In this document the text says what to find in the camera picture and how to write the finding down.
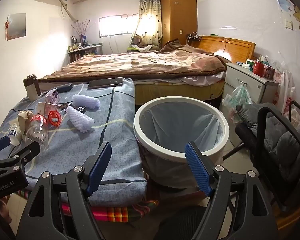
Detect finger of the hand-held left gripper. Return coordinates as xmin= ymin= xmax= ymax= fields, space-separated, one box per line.
xmin=0 ymin=141 xmax=41 ymax=173
xmin=0 ymin=136 xmax=12 ymax=157

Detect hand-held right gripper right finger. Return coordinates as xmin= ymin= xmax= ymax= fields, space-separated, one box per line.
xmin=184 ymin=142 xmax=283 ymax=240

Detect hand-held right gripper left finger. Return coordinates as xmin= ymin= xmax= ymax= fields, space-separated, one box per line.
xmin=16 ymin=141 xmax=112 ymax=240

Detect small white bottle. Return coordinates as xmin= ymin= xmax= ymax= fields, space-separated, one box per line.
xmin=9 ymin=122 xmax=23 ymax=145

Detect clear plastic bottle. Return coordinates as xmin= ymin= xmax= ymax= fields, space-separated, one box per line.
xmin=25 ymin=114 xmax=49 ymax=152

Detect beige paper bag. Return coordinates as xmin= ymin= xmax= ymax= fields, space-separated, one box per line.
xmin=17 ymin=110 xmax=37 ymax=140

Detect red round timer lid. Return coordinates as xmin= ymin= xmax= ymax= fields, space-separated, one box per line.
xmin=48 ymin=110 xmax=62 ymax=127

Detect pink milk carton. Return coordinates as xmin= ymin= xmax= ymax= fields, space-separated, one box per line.
xmin=36 ymin=102 xmax=59 ymax=117

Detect white foam net sleeve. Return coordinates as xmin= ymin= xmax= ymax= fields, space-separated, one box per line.
xmin=66 ymin=106 xmax=94 ymax=133
xmin=72 ymin=94 xmax=101 ymax=112

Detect white round trash bin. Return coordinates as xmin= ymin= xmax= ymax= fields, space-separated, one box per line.
xmin=134 ymin=95 xmax=230 ymax=189

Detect purple milk carton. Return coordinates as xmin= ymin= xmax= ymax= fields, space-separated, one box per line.
xmin=44 ymin=89 xmax=60 ymax=104

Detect colorful striped cloth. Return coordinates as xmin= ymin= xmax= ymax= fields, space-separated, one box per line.
xmin=17 ymin=189 xmax=159 ymax=223

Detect translucent bin liner bag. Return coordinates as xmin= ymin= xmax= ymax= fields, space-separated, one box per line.
xmin=140 ymin=99 xmax=225 ymax=189

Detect black mesh seat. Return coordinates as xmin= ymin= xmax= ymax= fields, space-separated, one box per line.
xmin=152 ymin=206 xmax=210 ymax=240

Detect brown and white thermos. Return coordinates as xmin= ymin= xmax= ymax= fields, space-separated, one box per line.
xmin=23 ymin=74 xmax=42 ymax=102

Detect black metal chair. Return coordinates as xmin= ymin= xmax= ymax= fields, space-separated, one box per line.
xmin=222 ymin=100 xmax=300 ymax=213

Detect black oval case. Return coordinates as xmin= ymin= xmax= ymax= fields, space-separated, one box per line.
xmin=56 ymin=83 xmax=73 ymax=93

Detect black smartphone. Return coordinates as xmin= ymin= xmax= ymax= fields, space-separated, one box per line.
xmin=87 ymin=77 xmax=124 ymax=90

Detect hanging clear plastic bag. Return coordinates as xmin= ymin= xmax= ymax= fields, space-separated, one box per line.
xmin=222 ymin=81 xmax=253 ymax=124

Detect grey chair cushion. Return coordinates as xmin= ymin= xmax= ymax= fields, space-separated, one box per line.
xmin=236 ymin=102 xmax=300 ymax=203

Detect white nightstand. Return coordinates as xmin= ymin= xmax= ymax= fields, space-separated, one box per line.
xmin=224 ymin=62 xmax=282 ymax=105

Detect wooden furniture edge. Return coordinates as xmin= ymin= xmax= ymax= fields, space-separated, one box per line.
xmin=275 ymin=200 xmax=300 ymax=230

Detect brown patterned bed blanket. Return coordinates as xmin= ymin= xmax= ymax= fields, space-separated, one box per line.
xmin=37 ymin=39 xmax=230 ymax=83

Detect small desk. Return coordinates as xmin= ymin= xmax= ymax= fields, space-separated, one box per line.
xmin=68 ymin=42 xmax=104 ymax=63

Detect white red-printed plastic bag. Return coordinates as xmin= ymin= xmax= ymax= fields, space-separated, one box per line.
xmin=274 ymin=70 xmax=297 ymax=113

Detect red jar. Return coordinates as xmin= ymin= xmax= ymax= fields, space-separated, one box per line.
xmin=253 ymin=60 xmax=265 ymax=77

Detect row of small bottles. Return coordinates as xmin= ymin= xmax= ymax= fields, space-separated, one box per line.
xmin=69 ymin=35 xmax=90 ymax=50

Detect red printed tin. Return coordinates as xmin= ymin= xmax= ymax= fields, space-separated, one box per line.
xmin=264 ymin=65 xmax=275 ymax=79

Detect brown teddy bear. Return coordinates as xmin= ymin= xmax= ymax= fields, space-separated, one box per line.
xmin=131 ymin=34 xmax=160 ymax=52

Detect wooden headboard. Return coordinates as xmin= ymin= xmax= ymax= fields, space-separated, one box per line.
xmin=191 ymin=35 xmax=256 ymax=63

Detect power strip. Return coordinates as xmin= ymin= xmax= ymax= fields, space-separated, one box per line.
xmin=187 ymin=32 xmax=202 ymax=42

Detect decorative branches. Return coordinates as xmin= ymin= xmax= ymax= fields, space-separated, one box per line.
xmin=71 ymin=19 xmax=95 ymax=40

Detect window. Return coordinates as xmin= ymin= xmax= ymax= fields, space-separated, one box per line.
xmin=99 ymin=14 xmax=140 ymax=37

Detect patterned curtain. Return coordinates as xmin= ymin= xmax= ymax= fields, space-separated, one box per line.
xmin=137 ymin=0 xmax=163 ymax=47

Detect wooden wardrobe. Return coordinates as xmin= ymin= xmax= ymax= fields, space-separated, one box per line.
xmin=161 ymin=0 xmax=198 ymax=46

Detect wall poster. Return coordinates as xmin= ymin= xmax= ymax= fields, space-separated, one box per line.
xmin=5 ymin=12 xmax=27 ymax=40

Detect air conditioner hose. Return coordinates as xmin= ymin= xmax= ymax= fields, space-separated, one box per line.
xmin=59 ymin=0 xmax=79 ymax=22

